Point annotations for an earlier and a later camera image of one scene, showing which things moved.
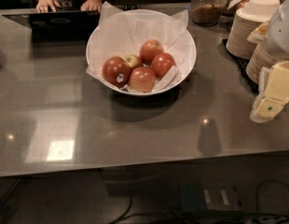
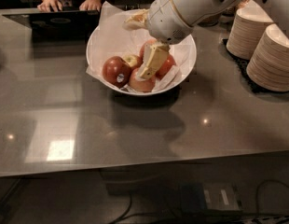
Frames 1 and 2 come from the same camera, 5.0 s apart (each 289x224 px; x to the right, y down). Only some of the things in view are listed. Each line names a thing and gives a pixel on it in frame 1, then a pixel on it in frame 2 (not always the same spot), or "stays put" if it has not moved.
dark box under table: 197,196 stays put
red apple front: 142,79 stays put
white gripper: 282,32 → 165,18
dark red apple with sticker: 116,71 stays put
